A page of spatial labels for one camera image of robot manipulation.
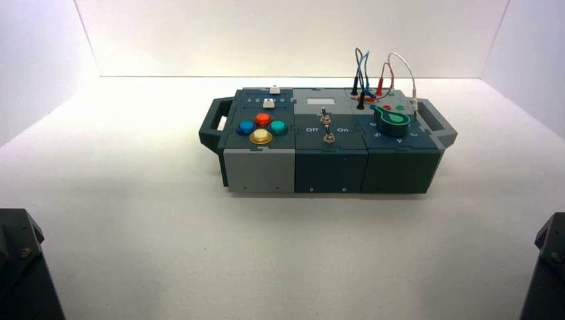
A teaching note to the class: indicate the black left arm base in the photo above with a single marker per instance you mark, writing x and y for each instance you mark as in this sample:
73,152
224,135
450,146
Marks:
22,282

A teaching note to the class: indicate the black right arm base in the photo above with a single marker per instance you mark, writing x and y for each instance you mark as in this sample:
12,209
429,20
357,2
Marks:
547,287

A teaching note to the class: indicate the yellow dome push button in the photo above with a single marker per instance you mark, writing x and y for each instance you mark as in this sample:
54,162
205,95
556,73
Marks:
261,136

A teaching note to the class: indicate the green dome push button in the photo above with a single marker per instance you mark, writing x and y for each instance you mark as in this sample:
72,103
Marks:
278,127

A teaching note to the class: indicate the red dome push button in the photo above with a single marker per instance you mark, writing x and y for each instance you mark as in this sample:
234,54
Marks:
262,119

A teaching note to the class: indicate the dark teal modular task box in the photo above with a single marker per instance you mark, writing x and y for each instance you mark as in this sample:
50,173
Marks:
330,163

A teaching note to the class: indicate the blue dome push button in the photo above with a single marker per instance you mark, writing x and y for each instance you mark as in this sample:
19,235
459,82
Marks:
245,127

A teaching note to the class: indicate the large white slider knob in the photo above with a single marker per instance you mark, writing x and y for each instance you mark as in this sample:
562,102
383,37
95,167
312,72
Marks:
268,103

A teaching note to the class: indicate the grey rectangular display window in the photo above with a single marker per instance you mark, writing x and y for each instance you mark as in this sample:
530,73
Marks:
320,101

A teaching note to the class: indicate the small white slider knob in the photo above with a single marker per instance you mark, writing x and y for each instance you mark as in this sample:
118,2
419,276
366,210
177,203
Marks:
274,90

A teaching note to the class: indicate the green pointer rotary knob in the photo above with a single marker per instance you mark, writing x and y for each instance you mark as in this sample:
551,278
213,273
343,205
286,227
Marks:
393,123

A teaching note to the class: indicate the metal toggle switch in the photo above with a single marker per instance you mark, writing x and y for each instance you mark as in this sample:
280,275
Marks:
324,116
327,136

